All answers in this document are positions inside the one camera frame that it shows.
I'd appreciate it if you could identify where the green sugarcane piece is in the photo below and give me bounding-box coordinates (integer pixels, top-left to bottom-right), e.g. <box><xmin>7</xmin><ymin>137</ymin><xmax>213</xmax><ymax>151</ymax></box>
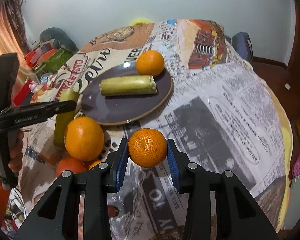
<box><xmin>53</xmin><ymin>89</ymin><xmax>79</xmax><ymax>149</ymax></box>

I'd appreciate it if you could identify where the small mandarin orange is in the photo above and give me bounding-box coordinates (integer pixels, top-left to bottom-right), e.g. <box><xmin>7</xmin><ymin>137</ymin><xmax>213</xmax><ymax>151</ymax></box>
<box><xmin>128</xmin><ymin>128</ymin><xmax>167</xmax><ymax>168</ymax></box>

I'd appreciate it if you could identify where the large orange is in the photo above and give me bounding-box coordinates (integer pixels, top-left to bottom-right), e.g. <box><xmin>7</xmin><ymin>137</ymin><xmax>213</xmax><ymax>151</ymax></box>
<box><xmin>64</xmin><ymin>116</ymin><xmax>104</xmax><ymax>162</ymax></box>

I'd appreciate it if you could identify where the person's left hand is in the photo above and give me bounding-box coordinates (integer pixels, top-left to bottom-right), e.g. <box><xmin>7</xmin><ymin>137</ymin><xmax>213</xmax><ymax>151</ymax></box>
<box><xmin>8</xmin><ymin>130</ymin><xmax>24</xmax><ymax>173</ymax></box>

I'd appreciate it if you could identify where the red gift box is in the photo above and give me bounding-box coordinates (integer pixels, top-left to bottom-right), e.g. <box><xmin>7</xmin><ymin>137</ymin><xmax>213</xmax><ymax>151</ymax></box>
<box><xmin>12</xmin><ymin>79</ymin><xmax>32</xmax><ymax>106</ymax></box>

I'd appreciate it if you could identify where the pink rabbit toy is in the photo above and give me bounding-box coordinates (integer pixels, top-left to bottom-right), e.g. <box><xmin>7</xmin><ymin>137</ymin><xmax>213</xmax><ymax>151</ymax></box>
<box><xmin>29</xmin><ymin>81</ymin><xmax>42</xmax><ymax>94</ymax></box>

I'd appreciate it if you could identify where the orange curtain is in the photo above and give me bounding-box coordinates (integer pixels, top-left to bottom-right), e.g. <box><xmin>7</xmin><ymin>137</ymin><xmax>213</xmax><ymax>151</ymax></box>
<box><xmin>0</xmin><ymin>1</ymin><xmax>30</xmax><ymax>86</ymax></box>

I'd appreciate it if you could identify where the red tomato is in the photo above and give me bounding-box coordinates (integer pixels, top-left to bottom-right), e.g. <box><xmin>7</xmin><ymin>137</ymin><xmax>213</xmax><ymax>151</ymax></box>
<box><xmin>56</xmin><ymin>157</ymin><xmax>87</xmax><ymax>177</ymax></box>

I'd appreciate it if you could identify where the green storage box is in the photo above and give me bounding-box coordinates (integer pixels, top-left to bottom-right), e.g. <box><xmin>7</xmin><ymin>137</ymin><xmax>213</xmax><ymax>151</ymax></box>
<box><xmin>34</xmin><ymin>48</ymin><xmax>73</xmax><ymax>77</ymax></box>

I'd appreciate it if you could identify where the dark purple plate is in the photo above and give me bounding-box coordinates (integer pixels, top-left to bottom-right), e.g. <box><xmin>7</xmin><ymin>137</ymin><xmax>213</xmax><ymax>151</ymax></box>
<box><xmin>81</xmin><ymin>62</ymin><xmax>173</xmax><ymax>126</ymax></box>

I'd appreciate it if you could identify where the grey plush pillow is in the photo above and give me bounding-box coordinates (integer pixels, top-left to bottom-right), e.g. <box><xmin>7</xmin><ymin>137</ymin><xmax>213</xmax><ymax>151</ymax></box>
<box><xmin>39</xmin><ymin>27</ymin><xmax>79</xmax><ymax>54</ymax></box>

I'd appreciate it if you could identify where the retro print tablecloth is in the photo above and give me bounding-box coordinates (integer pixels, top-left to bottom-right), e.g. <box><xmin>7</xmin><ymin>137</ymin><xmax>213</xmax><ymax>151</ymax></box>
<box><xmin>8</xmin><ymin>20</ymin><xmax>292</xmax><ymax>239</ymax></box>

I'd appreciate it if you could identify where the orange on plate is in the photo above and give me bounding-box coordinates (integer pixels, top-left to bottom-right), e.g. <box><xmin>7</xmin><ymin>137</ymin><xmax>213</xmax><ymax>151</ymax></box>
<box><xmin>136</xmin><ymin>50</ymin><xmax>165</xmax><ymax>77</ymax></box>

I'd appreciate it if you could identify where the yellow foam chair back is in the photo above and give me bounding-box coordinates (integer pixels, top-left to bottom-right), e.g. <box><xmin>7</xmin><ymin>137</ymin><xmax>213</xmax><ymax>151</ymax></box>
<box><xmin>130</xmin><ymin>18</ymin><xmax>151</xmax><ymax>26</ymax></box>

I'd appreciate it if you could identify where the blue backpack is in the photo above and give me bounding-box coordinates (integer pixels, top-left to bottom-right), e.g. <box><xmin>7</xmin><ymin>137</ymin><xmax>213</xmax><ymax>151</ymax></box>
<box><xmin>231</xmin><ymin>32</ymin><xmax>253</xmax><ymax>65</ymax></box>

